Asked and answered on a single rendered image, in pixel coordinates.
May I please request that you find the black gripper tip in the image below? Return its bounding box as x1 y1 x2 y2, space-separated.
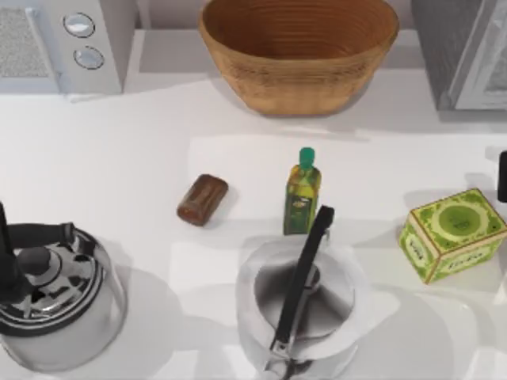
0 201 19 278
497 150 507 204

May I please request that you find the green bottle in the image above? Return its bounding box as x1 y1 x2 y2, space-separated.
282 146 323 237

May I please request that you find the pale microwave oven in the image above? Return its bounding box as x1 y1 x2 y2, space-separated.
0 0 139 97

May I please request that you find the white kettle with black handle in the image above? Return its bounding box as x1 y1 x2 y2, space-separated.
235 204 372 380

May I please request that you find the wooden basket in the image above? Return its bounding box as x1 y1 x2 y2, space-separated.
197 0 401 117

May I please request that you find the green and white box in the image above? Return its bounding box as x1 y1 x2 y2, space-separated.
398 188 507 286

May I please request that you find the round microwave knob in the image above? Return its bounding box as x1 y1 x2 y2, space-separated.
72 44 106 70
63 11 97 40

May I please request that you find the pale grey cabinet door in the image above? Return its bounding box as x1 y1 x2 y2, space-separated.
449 0 507 111

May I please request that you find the shiny kettle with round knob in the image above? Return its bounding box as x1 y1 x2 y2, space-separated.
0 221 128 372

